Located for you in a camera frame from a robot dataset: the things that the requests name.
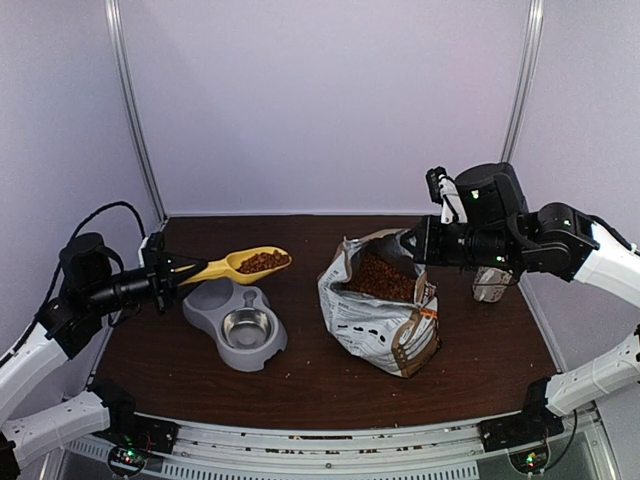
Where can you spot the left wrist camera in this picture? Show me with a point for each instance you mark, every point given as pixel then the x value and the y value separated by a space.
pixel 151 250

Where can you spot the steel bowl in feeder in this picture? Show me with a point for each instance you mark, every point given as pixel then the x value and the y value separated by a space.
pixel 246 329

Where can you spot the patterned mug yellow inside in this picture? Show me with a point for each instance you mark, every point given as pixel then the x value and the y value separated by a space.
pixel 490 284

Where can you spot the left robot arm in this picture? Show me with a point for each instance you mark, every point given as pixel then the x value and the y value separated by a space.
pixel 95 285

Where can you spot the grey double pet feeder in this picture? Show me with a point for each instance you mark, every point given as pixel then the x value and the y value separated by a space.
pixel 207 305

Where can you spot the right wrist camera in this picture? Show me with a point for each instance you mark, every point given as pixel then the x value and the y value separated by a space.
pixel 443 191

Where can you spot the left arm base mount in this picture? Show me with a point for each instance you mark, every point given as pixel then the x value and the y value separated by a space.
pixel 146 434

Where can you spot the right aluminium frame post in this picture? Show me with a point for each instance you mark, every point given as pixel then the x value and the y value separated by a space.
pixel 529 61

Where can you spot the aluminium frame post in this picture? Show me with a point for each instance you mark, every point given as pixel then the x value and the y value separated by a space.
pixel 118 42
pixel 529 61

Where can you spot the yellow plastic scoop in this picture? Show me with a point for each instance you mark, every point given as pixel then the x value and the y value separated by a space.
pixel 245 267

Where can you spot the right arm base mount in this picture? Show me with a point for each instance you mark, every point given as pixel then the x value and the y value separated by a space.
pixel 518 429

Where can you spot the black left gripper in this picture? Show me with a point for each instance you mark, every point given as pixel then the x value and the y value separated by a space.
pixel 164 288

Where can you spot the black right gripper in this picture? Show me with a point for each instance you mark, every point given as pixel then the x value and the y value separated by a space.
pixel 428 253

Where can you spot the front aluminium rail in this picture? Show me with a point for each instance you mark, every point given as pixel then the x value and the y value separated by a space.
pixel 452 450

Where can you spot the dog food bag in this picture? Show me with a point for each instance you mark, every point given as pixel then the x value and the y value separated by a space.
pixel 396 336

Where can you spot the left aluminium frame post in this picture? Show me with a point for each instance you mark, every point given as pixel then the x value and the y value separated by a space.
pixel 118 42

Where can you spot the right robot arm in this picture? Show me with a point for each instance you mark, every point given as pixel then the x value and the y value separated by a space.
pixel 485 222

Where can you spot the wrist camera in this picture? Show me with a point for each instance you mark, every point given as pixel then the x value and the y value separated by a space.
pixel 151 250
pixel 443 191

